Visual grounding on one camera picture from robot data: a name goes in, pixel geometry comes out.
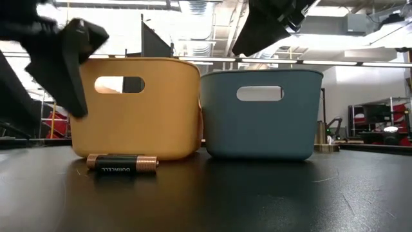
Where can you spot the wooden block stand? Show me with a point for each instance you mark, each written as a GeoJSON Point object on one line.
{"type": "Point", "coordinates": [323, 138]}

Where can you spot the small black background robot arm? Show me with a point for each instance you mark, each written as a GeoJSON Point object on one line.
{"type": "Point", "coordinates": [334, 127]}

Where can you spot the black copper Duracell battery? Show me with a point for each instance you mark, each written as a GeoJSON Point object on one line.
{"type": "Point", "coordinates": [122, 163]}

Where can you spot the blue plastic bin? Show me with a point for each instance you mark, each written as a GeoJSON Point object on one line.
{"type": "Point", "coordinates": [260, 122]}

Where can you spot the red metal rack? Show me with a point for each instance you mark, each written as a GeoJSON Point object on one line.
{"type": "Point", "coordinates": [56, 122]}

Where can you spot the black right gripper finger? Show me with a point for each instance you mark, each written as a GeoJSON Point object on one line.
{"type": "Point", "coordinates": [257, 33]}

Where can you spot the long ceiling light strip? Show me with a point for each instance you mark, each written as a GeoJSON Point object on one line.
{"type": "Point", "coordinates": [289, 61]}

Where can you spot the black triangular panel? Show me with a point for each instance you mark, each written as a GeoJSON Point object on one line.
{"type": "Point", "coordinates": [154, 43]}

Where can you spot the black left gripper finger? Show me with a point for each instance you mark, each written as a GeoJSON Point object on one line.
{"type": "Point", "coordinates": [64, 74]}
{"type": "Point", "coordinates": [93, 38]}

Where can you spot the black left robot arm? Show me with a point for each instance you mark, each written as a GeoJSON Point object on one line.
{"type": "Point", "coordinates": [14, 96]}

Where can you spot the yellow plastic bin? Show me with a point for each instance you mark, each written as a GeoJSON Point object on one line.
{"type": "Point", "coordinates": [138, 109]}

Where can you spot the red shelf with equipment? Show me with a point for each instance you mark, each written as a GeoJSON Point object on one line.
{"type": "Point", "coordinates": [383, 122]}

